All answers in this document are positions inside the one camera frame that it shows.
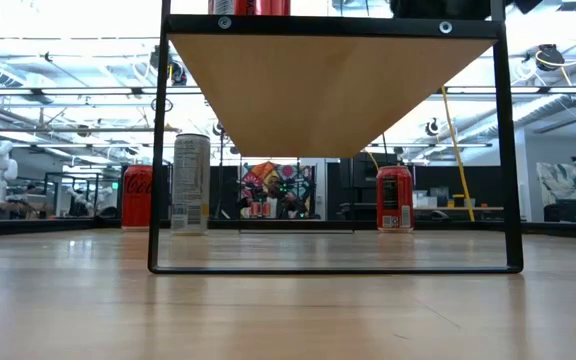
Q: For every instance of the red soda can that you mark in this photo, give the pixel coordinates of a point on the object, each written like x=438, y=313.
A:
x=394, y=200
x=135, y=200
x=263, y=7

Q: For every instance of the white can black lid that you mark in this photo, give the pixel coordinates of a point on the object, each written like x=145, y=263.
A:
x=191, y=180

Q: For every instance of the light wooden tray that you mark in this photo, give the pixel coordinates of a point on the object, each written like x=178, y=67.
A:
x=318, y=90

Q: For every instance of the black cabinet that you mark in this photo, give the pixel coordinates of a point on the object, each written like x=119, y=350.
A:
x=363, y=185

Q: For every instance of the colourful mural panel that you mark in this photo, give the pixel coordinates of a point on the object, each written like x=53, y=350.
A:
x=278, y=172

